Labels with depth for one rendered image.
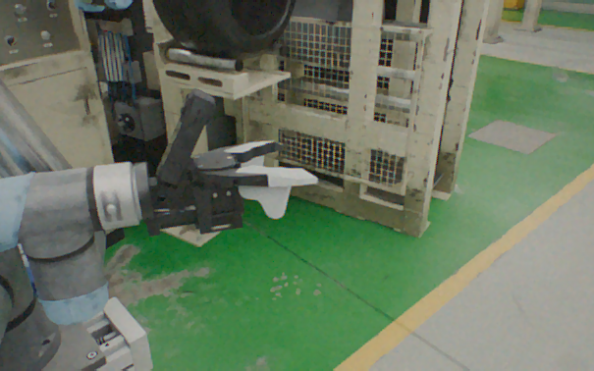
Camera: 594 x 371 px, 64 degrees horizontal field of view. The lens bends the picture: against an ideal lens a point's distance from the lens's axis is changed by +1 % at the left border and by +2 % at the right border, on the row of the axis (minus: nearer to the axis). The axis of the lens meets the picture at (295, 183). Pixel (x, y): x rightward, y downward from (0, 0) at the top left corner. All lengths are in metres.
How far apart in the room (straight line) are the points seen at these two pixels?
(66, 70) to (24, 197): 1.51
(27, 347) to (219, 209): 0.41
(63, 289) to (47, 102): 1.46
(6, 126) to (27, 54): 1.37
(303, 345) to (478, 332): 0.65
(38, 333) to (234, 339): 1.06
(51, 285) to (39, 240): 0.06
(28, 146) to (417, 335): 1.52
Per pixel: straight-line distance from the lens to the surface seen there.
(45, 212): 0.57
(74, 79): 2.07
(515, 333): 2.02
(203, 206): 0.56
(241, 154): 0.62
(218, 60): 1.77
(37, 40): 2.05
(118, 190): 0.55
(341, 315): 1.91
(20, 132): 0.68
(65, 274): 0.61
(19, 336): 0.84
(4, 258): 0.78
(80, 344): 0.89
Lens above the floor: 1.32
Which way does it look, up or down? 28 degrees down
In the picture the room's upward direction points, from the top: straight up
